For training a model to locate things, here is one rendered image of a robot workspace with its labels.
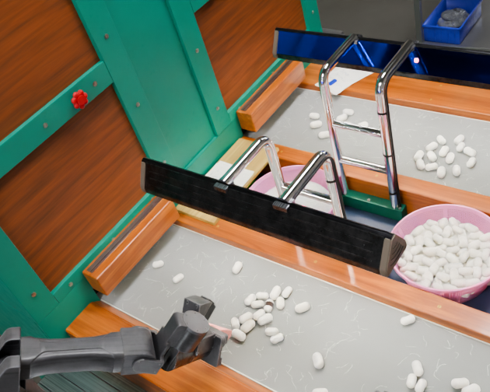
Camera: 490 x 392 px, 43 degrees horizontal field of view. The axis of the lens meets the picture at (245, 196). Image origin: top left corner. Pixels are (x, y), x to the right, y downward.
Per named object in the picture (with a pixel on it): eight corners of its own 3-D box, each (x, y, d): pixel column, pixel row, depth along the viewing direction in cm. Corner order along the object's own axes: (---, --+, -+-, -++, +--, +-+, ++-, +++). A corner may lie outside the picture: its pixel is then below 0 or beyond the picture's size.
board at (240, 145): (215, 225, 169) (213, 222, 168) (175, 211, 178) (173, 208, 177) (279, 150, 185) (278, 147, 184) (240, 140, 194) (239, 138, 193)
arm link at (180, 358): (187, 325, 124) (162, 333, 119) (204, 347, 122) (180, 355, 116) (171, 348, 127) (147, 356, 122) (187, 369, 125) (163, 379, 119)
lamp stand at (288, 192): (327, 338, 145) (288, 206, 115) (260, 309, 156) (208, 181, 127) (365, 279, 154) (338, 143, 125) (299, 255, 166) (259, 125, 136)
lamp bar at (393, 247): (388, 279, 108) (383, 252, 103) (141, 192, 143) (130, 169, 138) (407, 246, 112) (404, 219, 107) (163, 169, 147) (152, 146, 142)
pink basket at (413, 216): (509, 320, 136) (509, 294, 130) (386, 313, 146) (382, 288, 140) (504, 230, 154) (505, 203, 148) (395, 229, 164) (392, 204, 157)
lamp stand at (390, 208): (402, 222, 165) (385, 83, 135) (337, 203, 176) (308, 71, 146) (432, 176, 174) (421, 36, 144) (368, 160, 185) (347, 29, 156)
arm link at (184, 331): (203, 306, 122) (148, 295, 116) (213, 339, 116) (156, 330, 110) (177, 344, 127) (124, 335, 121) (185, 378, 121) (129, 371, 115)
